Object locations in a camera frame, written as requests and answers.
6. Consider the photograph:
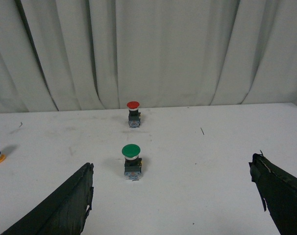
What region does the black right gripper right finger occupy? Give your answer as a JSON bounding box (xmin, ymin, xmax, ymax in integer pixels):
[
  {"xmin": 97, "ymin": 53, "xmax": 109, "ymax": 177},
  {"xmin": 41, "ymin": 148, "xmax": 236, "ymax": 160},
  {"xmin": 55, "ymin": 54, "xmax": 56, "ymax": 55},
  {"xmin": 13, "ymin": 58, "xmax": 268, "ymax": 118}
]
[{"xmin": 249, "ymin": 153, "xmax": 297, "ymax": 235}]

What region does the green push button switch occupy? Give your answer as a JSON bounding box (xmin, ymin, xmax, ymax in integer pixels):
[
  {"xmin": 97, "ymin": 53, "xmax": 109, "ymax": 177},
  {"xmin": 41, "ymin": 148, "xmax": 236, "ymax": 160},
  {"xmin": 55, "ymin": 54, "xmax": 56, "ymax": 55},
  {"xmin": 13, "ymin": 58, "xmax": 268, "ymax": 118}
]
[{"xmin": 122, "ymin": 144, "xmax": 142, "ymax": 181}]

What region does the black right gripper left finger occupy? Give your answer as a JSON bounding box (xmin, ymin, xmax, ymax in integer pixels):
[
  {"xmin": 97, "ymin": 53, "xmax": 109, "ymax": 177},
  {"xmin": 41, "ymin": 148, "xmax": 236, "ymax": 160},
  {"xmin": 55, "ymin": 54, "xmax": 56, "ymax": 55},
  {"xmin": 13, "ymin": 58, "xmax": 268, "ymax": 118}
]
[{"xmin": 3, "ymin": 163, "xmax": 94, "ymax": 235}]

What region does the red push button switch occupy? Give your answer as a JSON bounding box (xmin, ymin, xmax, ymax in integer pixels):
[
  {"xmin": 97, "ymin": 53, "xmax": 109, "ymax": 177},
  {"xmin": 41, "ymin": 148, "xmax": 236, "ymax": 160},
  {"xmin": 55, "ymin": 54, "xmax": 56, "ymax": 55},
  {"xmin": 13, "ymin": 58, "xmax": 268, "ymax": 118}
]
[{"xmin": 127, "ymin": 101, "xmax": 141, "ymax": 128}]

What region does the white curtain backdrop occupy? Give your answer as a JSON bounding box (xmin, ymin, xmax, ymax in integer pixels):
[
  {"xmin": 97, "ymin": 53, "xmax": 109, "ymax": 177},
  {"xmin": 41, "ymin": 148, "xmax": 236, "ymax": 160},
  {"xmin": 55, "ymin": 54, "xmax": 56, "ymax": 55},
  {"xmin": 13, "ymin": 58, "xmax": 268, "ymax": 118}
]
[{"xmin": 0, "ymin": 0, "xmax": 297, "ymax": 113}]

